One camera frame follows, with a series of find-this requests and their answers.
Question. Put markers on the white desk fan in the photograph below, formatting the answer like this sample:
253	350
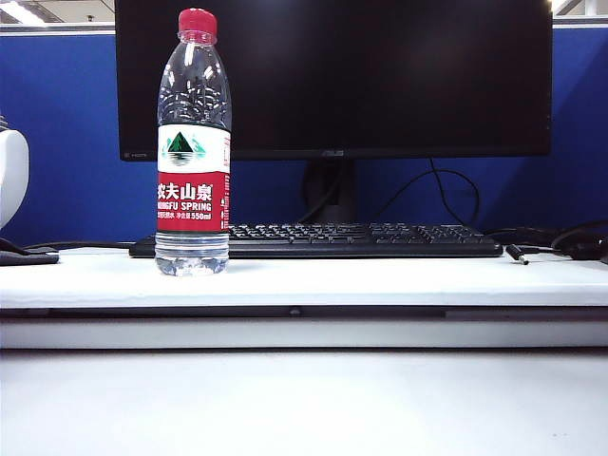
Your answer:
12	180

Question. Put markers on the red plastic bottle cap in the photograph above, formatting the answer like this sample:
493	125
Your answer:
198	20

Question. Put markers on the black computer monitor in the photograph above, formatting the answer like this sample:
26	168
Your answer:
380	71

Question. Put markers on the blue office partition panel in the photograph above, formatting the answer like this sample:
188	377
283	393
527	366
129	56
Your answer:
71	142

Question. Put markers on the black computer keyboard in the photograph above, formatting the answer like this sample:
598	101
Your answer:
380	237

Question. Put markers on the dark grey cloth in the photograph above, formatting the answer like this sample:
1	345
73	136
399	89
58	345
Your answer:
24	257

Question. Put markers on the clear plastic water bottle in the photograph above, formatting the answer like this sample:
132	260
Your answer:
192	95

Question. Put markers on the black monitor stand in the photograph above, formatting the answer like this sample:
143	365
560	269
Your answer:
332	190

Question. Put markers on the white raised desk board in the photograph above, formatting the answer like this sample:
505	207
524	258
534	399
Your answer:
380	280

